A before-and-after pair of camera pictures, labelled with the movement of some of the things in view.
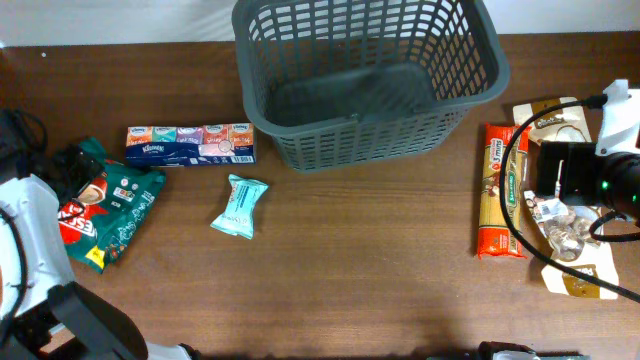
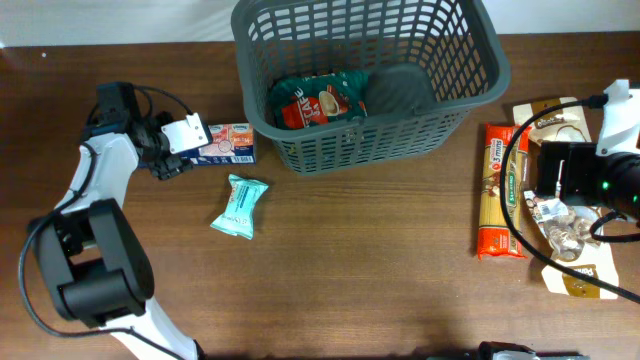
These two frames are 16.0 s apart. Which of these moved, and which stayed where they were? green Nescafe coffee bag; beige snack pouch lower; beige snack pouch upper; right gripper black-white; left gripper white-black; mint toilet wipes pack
Moved: green Nescafe coffee bag; left gripper white-black
Stayed: beige snack pouch upper; right gripper black-white; mint toilet wipes pack; beige snack pouch lower
